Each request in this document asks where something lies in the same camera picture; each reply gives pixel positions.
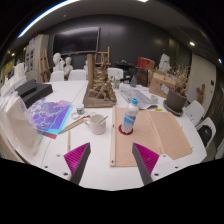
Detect white plaster statue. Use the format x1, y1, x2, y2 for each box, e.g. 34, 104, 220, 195
157, 53, 172, 74

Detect brown carved relief sculpture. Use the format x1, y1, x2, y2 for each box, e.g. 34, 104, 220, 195
82, 53, 118, 109

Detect purple and teal painting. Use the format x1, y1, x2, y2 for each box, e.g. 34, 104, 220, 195
28, 98, 74, 136

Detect grey printed newspaper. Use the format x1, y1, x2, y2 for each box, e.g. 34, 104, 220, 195
119, 87, 158, 110

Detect brown wooden figure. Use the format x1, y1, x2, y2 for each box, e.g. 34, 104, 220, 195
196, 83, 207, 105

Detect grey plant saucer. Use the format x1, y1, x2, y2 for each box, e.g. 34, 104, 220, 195
162, 99, 184, 117

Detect red box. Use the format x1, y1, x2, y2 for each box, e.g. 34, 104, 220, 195
136, 56, 156, 71

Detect brown cardboard box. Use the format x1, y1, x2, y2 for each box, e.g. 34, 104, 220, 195
148, 70, 178, 99

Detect beige wood-framed canvas board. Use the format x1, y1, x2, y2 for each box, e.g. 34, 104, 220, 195
109, 105, 194, 168

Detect white plastic chair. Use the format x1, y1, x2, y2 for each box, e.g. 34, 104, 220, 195
196, 116, 217, 149
184, 99, 205, 127

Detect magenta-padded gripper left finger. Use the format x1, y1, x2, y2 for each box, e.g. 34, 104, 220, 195
41, 142, 92, 185

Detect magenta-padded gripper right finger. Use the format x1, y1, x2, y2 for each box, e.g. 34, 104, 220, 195
132, 142, 184, 186

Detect black backpack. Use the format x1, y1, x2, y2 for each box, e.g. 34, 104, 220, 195
197, 124, 214, 148

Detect white cabinet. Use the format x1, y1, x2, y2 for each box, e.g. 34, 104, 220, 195
24, 34, 50, 83

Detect flat wooden sticks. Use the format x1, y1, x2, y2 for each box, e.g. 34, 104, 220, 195
59, 114, 91, 135

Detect black flat box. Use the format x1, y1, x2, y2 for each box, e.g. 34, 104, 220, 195
21, 83, 54, 109
14, 78, 38, 98

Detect white blank canvas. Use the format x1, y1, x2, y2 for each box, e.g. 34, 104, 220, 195
0, 93, 43, 156

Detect blue-capped plastic water bottle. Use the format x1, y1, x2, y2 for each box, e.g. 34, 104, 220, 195
120, 97, 140, 135

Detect green-labelled spray bottle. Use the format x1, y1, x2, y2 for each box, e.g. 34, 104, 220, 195
114, 74, 121, 90

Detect wooden easel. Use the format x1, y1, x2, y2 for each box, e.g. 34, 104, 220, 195
94, 46, 112, 68
39, 48, 53, 83

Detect thin wooden stick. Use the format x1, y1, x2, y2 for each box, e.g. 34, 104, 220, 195
97, 115, 109, 125

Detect white plaster bust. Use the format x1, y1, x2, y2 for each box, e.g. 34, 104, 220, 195
52, 52, 65, 73
63, 56, 74, 76

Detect dried plant in grey pot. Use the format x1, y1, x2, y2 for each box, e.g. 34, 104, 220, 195
165, 63, 192, 114

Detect flat round red coaster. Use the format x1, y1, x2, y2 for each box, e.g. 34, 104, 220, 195
117, 123, 134, 136

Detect long ceiling light strip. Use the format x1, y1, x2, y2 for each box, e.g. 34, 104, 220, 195
18, 0, 81, 38

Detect black wall screen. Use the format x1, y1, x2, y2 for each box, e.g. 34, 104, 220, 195
52, 27, 101, 56

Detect wooden paintbrush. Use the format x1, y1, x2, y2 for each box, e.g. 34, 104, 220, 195
66, 129, 72, 153

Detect white ceramic mug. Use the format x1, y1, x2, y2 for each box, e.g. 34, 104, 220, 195
83, 113, 107, 136

